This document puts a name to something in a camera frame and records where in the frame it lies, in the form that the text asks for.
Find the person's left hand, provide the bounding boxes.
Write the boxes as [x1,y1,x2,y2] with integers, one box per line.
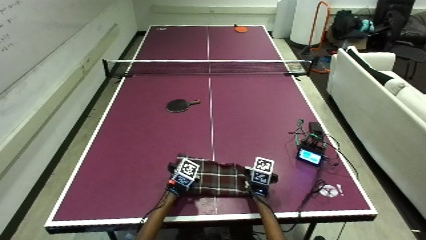
[165,161,200,198]

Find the person's right hand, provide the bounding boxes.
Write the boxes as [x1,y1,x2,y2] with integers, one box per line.
[244,165,280,198]

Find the brown plaid cloth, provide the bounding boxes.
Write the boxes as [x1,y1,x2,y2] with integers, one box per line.
[175,154,253,198]

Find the white marker cube left glove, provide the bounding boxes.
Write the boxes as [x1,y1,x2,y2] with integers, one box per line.
[172,157,203,188]

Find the white marker cube glove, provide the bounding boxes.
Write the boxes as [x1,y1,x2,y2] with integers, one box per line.
[249,156,276,186]
[172,157,203,188]

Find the white marker cube right glove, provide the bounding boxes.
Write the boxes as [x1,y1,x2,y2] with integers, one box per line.
[249,156,276,186]

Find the white tape roll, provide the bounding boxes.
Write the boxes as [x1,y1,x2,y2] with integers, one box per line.
[320,184,341,198]

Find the small device with lit screen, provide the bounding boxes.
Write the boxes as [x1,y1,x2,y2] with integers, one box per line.
[295,131,329,168]

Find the black power bank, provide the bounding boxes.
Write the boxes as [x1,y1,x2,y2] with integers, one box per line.
[308,121,325,134]

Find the black table tennis paddle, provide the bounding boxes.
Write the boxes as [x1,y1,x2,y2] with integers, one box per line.
[165,98,203,114]

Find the white sofa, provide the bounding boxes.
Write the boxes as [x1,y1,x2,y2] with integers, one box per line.
[327,45,426,211]

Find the table tennis net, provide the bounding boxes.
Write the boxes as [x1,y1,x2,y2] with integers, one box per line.
[102,58,315,79]

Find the white cylindrical column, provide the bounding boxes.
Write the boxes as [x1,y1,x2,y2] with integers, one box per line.
[289,0,333,46]

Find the black backpack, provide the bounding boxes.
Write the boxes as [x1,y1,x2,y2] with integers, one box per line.
[332,9,364,40]

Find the whiteboard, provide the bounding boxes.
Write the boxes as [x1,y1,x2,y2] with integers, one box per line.
[0,0,117,96]

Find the black office chair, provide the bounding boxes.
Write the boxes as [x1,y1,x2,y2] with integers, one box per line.
[372,0,426,81]

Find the black cable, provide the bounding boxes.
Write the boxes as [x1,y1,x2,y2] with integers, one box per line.
[281,133,362,234]

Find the orange metal frame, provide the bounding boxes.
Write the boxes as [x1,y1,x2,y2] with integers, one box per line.
[307,0,333,74]

